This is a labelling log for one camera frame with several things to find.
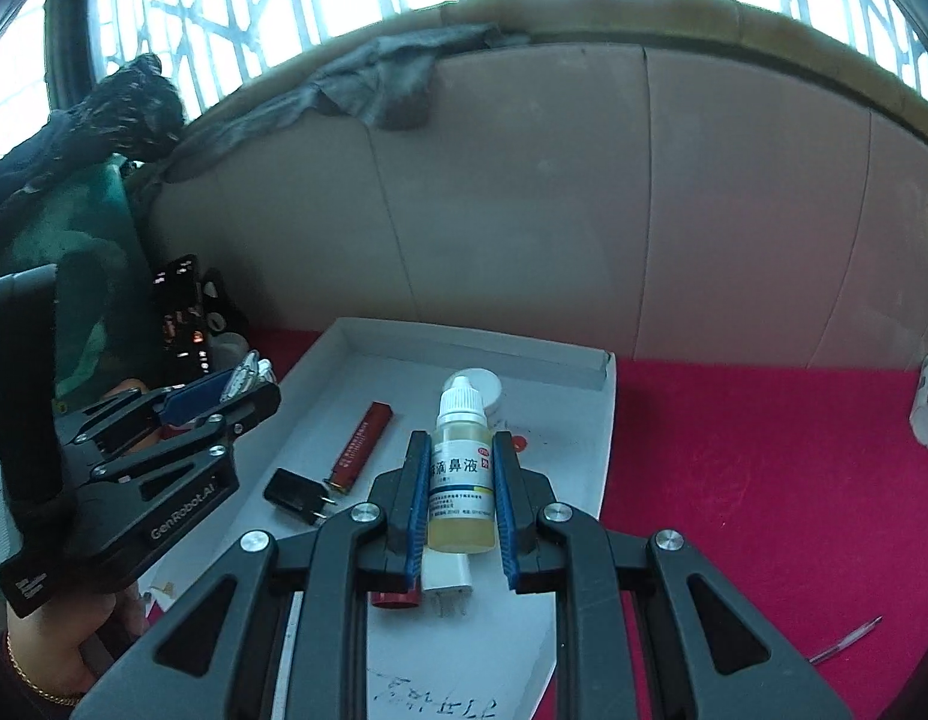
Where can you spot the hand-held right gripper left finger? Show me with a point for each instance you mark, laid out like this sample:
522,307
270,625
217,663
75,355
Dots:
416,510

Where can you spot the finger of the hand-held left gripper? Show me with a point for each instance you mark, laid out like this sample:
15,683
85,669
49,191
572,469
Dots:
194,397
246,409

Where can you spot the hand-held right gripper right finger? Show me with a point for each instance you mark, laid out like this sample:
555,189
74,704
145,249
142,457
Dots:
506,510

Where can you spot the silver metal object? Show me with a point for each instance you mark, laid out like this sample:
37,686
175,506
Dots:
248,376

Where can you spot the yellow dropper bottle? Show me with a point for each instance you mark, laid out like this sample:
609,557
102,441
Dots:
462,480

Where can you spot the white cardboard box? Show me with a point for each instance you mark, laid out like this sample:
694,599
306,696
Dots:
561,450

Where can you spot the long red box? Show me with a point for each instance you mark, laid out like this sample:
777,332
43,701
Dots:
362,446

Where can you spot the person's left forearm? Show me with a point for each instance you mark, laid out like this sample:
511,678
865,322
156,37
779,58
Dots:
14,699

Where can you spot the person's left hand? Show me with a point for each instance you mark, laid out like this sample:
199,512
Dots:
59,630

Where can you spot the black smartphone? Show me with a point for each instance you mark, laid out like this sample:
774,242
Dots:
182,307

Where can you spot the dark red cylinder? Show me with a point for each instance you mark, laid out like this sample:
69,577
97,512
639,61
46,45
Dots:
395,598

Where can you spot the black cat phone stand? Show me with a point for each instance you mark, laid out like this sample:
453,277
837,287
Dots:
224,307

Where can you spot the black charger plug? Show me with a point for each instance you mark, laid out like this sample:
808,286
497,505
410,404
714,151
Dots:
295,493

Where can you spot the white round cap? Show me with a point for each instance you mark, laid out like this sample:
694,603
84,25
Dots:
488,386

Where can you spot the green bag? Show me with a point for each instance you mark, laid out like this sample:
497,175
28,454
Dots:
66,225

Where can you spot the red blanket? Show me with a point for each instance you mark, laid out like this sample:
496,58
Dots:
748,480

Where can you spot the black plastic bag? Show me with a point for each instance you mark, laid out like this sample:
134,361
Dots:
126,109

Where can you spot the beige upholstered headboard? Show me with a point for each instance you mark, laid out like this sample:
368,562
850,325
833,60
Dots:
584,202

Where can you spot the grey cloth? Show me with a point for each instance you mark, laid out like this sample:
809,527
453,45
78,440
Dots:
389,82

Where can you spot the clear pen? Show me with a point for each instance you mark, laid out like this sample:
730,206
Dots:
846,641

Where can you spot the lattice window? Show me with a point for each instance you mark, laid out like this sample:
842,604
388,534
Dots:
284,7

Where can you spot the small white bottle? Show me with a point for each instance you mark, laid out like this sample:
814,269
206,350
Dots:
925,412

